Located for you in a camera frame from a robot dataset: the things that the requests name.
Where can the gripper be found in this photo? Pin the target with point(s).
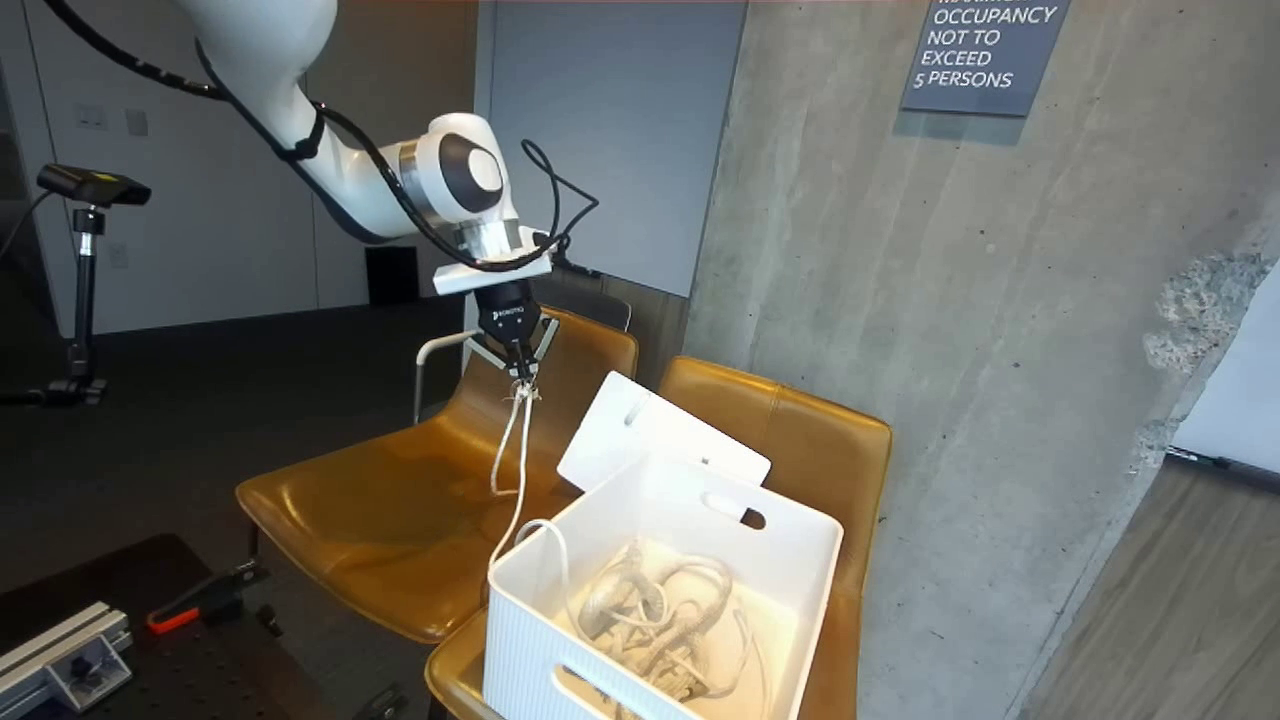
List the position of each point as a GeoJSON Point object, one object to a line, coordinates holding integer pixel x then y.
{"type": "Point", "coordinates": [508, 315]}

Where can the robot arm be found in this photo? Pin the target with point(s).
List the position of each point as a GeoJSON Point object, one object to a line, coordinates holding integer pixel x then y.
{"type": "Point", "coordinates": [330, 170]}

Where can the white basket lid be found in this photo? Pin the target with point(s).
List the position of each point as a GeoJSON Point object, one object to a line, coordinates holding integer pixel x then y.
{"type": "Point", "coordinates": [650, 430]}

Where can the white plastic basket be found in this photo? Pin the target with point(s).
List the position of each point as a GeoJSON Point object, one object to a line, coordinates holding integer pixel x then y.
{"type": "Point", "coordinates": [700, 500]}

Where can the brown leather chair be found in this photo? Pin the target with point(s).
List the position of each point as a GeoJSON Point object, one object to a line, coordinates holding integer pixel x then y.
{"type": "Point", "coordinates": [390, 500]}
{"type": "Point", "coordinates": [820, 440]}

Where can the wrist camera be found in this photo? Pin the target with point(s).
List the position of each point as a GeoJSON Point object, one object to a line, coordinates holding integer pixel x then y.
{"type": "Point", "coordinates": [470, 276]}

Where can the wall switch plate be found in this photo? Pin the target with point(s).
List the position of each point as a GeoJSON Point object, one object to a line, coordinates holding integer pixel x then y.
{"type": "Point", "coordinates": [118, 255]}
{"type": "Point", "coordinates": [136, 122]}
{"type": "Point", "coordinates": [91, 117]}

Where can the camera on mount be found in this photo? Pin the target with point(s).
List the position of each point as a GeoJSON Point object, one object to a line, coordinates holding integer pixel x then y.
{"type": "Point", "coordinates": [85, 260]}

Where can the aluminium rail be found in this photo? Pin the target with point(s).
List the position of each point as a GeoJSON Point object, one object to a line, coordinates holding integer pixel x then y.
{"type": "Point", "coordinates": [60, 655]}

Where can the grey wall sign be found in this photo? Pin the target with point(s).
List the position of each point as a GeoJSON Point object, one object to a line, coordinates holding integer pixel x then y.
{"type": "Point", "coordinates": [985, 55]}

